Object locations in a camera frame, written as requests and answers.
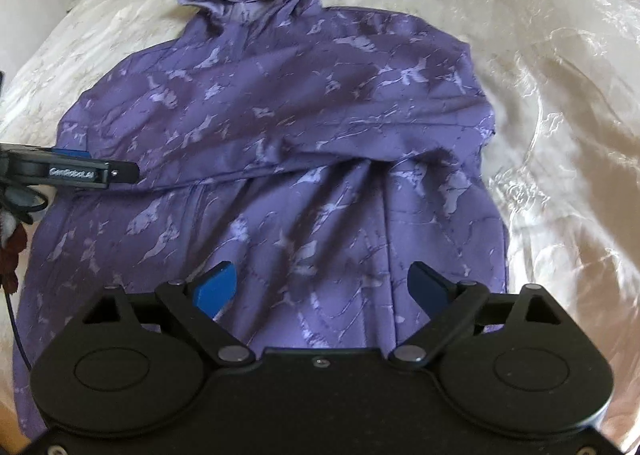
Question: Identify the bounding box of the purple patterned hooded jacket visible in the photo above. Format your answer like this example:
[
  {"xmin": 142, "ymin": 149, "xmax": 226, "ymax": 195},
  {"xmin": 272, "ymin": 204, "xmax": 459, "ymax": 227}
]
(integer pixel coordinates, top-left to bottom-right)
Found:
[{"xmin": 13, "ymin": 0, "xmax": 508, "ymax": 438}]

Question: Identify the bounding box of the cream satin bedspread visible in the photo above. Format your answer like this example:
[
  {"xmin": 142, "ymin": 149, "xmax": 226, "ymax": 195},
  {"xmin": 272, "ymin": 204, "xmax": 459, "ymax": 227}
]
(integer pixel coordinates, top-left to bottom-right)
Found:
[{"xmin": 1, "ymin": 0, "xmax": 639, "ymax": 453}]

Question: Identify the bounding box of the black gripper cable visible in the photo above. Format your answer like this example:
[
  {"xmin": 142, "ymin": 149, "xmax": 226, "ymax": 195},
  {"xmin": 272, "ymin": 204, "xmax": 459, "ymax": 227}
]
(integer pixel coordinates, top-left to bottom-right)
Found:
[{"xmin": 0, "ymin": 184, "xmax": 51, "ymax": 371}]

